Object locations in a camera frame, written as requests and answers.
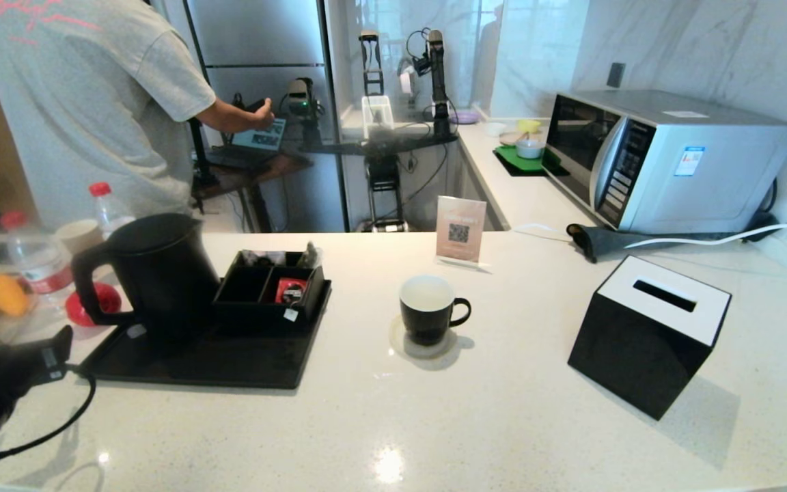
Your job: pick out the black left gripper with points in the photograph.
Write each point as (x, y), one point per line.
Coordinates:
(31, 365)

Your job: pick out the black electric kettle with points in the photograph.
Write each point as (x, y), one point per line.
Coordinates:
(161, 273)

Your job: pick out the black background robot arm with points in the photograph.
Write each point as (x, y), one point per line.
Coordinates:
(438, 82)

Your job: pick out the white paper scrap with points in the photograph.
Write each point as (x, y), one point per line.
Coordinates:
(290, 314)

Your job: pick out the red sachet packet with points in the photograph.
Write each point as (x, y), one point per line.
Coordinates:
(291, 287)

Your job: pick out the orange fruit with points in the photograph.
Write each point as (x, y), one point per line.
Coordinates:
(5, 294)

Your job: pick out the clear water bottle red cap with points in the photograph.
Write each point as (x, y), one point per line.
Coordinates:
(110, 212)
(42, 263)

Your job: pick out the red round disc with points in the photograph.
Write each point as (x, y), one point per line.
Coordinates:
(110, 297)

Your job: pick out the beige paper cup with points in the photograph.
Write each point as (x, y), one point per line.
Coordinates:
(79, 234)

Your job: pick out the black serving tray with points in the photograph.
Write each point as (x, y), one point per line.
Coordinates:
(229, 359)

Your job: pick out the black compartment organizer box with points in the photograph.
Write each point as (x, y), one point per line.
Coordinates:
(246, 318)

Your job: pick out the person in grey t-shirt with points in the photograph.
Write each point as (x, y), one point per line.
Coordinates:
(93, 102)

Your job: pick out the brown wooden desk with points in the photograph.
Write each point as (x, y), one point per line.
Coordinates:
(277, 167)

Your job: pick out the open laptop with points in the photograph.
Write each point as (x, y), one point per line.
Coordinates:
(260, 140)

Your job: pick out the black mug white inside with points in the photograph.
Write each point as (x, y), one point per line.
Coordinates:
(427, 324)

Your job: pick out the silver refrigerator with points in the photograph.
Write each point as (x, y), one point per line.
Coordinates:
(264, 41)

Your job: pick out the round translucent coaster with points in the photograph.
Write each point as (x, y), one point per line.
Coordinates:
(436, 352)

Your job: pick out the black upright stand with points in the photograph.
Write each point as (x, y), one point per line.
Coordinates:
(370, 68)

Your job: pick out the QR code sign stand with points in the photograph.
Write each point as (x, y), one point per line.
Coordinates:
(460, 225)

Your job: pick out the small white bowl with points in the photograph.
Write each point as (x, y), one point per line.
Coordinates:
(496, 128)

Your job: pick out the green mat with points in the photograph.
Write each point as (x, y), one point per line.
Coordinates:
(513, 160)

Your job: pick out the grey bowl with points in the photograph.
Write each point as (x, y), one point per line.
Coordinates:
(529, 148)

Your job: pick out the yellow bowl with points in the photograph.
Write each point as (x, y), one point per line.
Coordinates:
(529, 126)

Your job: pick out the dark grey cloth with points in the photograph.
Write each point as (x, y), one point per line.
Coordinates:
(605, 240)

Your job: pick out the black tissue box white top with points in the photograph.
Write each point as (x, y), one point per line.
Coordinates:
(639, 355)

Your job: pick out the silver microwave oven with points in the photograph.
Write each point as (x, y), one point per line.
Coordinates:
(708, 178)

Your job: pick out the camera on tripod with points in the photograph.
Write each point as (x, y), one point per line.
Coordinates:
(301, 96)

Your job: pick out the dark wall outlet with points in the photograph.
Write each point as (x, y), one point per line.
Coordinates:
(615, 75)

